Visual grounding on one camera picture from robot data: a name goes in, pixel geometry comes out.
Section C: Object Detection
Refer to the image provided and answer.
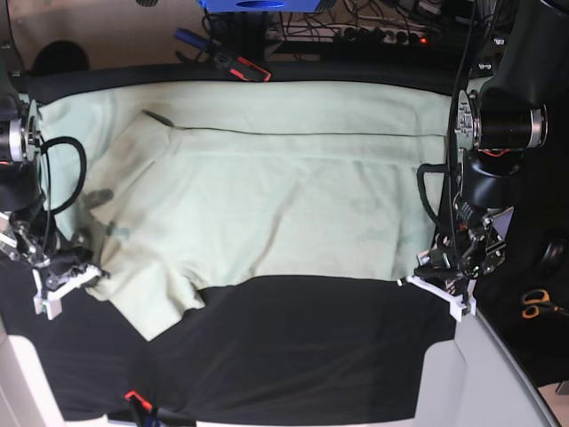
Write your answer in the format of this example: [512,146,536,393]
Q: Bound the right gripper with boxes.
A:
[1,213,110,320]

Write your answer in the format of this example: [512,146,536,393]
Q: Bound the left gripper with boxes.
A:
[397,206,514,321]

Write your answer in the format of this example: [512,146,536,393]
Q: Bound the light green T-shirt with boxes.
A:
[40,82,450,340]

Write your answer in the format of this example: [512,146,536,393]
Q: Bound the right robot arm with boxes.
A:
[1,2,108,320]

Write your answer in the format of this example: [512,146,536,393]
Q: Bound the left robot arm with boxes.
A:
[397,1,568,322]

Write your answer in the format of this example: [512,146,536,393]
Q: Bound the white box right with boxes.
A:
[400,297,559,426]

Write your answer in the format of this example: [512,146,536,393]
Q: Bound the white box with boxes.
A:
[400,297,559,426]
[1,334,65,427]

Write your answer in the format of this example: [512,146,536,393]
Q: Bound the black tape roll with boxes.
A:
[534,238,568,280]

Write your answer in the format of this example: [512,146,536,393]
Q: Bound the white box left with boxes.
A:
[1,334,65,427]

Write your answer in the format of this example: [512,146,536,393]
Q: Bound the black table cloth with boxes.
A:
[1,76,445,426]

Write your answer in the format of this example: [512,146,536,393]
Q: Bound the red black clamp bottom edge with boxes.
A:
[108,390,196,426]

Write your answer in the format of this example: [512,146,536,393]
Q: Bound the orange handled scissors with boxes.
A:
[521,288,568,319]

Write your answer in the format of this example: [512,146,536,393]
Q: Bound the red black clamp with blue handle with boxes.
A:
[173,28,272,83]

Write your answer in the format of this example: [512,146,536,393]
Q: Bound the blue camera mount base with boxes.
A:
[197,0,321,12]

